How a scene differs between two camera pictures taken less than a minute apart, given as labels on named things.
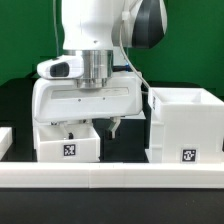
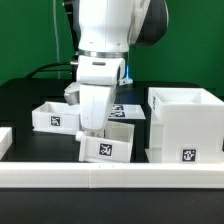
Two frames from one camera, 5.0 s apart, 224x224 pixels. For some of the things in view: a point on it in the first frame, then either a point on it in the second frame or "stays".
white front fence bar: (111, 175) stays
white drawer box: (53, 145) → (113, 144)
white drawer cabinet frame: (187, 126) stays
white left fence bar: (6, 140) stays
